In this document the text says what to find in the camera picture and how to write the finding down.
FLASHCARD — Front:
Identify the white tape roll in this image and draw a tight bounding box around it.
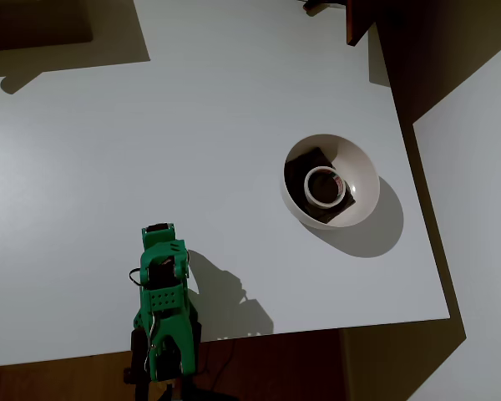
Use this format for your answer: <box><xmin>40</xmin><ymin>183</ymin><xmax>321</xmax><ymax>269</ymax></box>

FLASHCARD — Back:
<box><xmin>303</xmin><ymin>165</ymin><xmax>347</xmax><ymax>207</ymax></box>

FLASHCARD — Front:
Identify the dark folded cloth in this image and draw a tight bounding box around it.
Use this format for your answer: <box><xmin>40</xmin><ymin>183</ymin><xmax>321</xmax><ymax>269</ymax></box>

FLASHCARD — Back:
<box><xmin>284</xmin><ymin>145</ymin><xmax>357</xmax><ymax>225</ymax></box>

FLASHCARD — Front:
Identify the white bowl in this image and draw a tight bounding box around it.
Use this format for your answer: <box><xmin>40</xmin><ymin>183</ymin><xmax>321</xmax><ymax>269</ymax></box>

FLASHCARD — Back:
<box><xmin>279</xmin><ymin>133</ymin><xmax>381</xmax><ymax>231</ymax></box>

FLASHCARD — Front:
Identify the brown wooden plank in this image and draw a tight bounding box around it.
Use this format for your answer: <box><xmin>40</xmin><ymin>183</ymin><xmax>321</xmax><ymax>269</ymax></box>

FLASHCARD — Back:
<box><xmin>345</xmin><ymin>0</ymin><xmax>379</xmax><ymax>48</ymax></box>

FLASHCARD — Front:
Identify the black power cable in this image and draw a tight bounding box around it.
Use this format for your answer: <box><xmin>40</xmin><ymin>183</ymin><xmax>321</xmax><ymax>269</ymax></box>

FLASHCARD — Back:
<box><xmin>198</xmin><ymin>337</ymin><xmax>237</xmax><ymax>392</ymax></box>

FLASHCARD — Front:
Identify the black camera stand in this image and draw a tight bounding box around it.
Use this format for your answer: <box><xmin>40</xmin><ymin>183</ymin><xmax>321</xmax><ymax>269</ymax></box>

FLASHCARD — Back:
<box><xmin>296</xmin><ymin>0</ymin><xmax>346</xmax><ymax>13</ymax></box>

